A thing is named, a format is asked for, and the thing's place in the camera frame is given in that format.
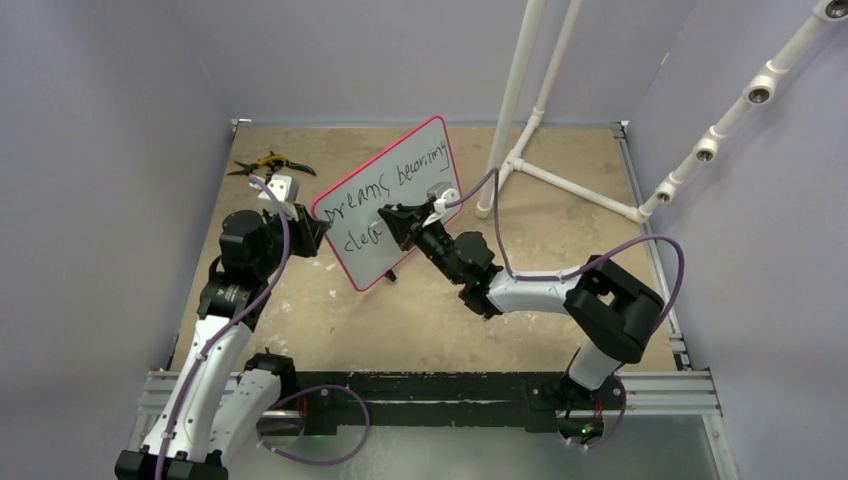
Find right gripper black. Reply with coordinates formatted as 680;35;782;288
382;200;463;284

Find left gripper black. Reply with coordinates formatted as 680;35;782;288
255;203;328;278

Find whiteboard with red frame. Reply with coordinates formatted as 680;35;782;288
311;115;461;292

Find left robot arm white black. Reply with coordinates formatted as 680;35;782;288
114;204;330;479

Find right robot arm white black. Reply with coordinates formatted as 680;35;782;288
378;203;665;407

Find yellow black pliers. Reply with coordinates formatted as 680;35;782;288
228;151;317;177

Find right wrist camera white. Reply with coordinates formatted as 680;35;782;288
423;182;461;227

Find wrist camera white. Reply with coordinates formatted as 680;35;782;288
423;182;461;227
248;173;300;220

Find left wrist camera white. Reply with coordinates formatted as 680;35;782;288
248;173;300;220

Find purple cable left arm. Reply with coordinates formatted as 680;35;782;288
152;177;291;480

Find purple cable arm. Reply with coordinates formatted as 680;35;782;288
453;166;686;399
152;177;291;480

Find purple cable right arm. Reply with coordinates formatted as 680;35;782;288
453;166;686;399

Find white pvc pipe frame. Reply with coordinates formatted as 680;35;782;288
475;0;647;224

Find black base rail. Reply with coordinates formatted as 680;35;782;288
283;371;625;435

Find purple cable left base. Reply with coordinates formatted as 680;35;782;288
256;385;371;467

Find purple cable base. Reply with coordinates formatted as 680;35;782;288
256;385;371;467
559;397;627;452

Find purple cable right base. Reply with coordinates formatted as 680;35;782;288
559;397;627;452

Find aluminium table frame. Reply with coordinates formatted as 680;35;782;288
119;119;737;480

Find white pipe rail with fittings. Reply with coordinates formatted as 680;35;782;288
652;0;848;208

